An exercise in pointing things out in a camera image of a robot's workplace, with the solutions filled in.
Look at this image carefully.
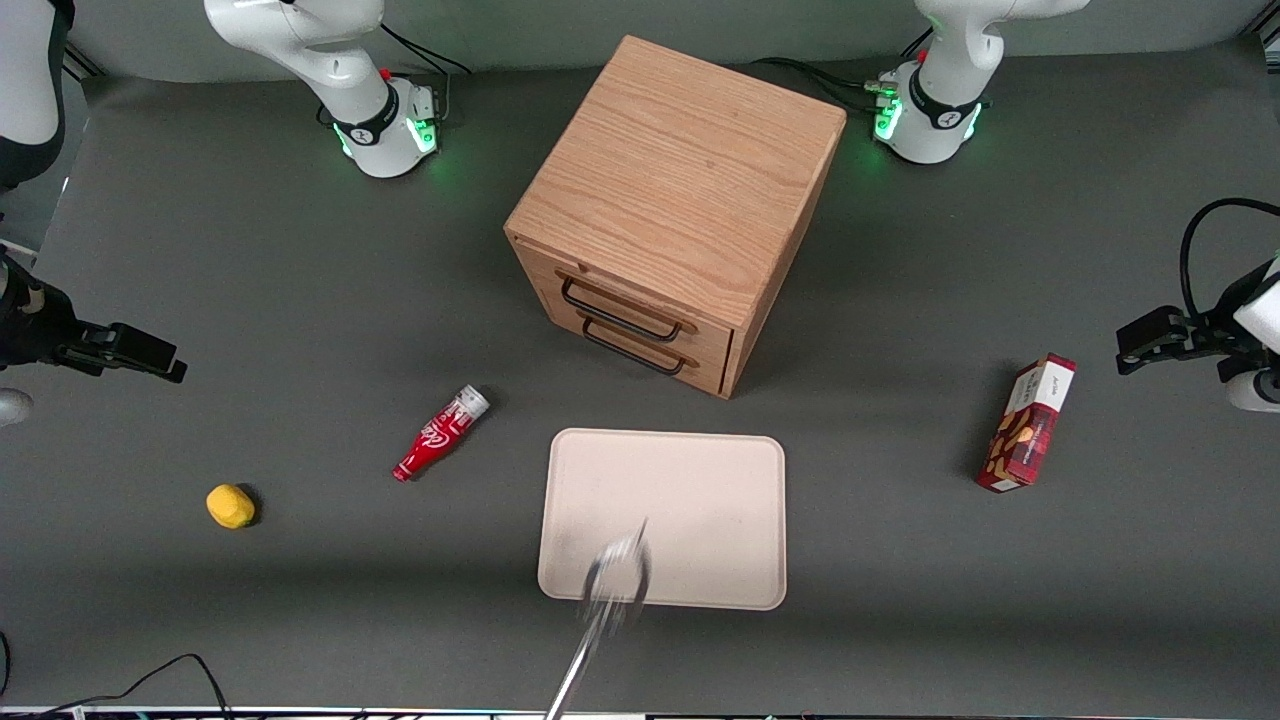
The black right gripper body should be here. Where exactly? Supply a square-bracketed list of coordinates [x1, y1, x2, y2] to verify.
[0, 252, 79, 371]

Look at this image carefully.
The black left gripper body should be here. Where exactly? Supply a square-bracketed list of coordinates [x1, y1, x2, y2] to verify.
[1188, 262, 1273, 363]

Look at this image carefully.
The black metal drawer handle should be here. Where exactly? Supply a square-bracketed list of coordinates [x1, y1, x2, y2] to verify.
[580, 317, 699, 377]
[559, 274, 699, 344]

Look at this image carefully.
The wooden drawer with rounded edge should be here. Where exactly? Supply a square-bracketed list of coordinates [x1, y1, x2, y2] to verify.
[514, 238, 737, 363]

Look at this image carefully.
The plain wooden drawer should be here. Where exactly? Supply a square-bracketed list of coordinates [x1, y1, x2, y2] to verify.
[545, 300, 734, 395]

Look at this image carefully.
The oak wooden drawer cabinet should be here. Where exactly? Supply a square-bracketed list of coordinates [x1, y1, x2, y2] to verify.
[505, 35, 848, 400]

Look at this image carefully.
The red cookie box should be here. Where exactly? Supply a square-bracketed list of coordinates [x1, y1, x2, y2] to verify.
[976, 353, 1078, 494]

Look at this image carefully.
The yellow lemon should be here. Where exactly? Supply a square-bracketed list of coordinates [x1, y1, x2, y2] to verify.
[206, 484, 257, 530]

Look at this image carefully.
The red cola bottle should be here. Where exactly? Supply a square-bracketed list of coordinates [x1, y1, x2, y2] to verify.
[392, 386, 491, 484]

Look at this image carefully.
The beige plastic tray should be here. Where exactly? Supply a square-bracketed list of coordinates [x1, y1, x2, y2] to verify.
[538, 428, 788, 612]

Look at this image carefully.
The blurry metal rod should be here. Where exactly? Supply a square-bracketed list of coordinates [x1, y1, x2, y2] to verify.
[543, 517, 654, 720]

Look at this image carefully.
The black looped gripper cable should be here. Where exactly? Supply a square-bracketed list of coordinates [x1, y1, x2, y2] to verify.
[1179, 198, 1280, 323]

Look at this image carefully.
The thin black floor cable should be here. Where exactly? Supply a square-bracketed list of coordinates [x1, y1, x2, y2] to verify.
[0, 652, 237, 720]

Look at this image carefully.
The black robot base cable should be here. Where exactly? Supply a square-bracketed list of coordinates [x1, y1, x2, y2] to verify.
[750, 28, 936, 106]
[316, 22, 473, 129]

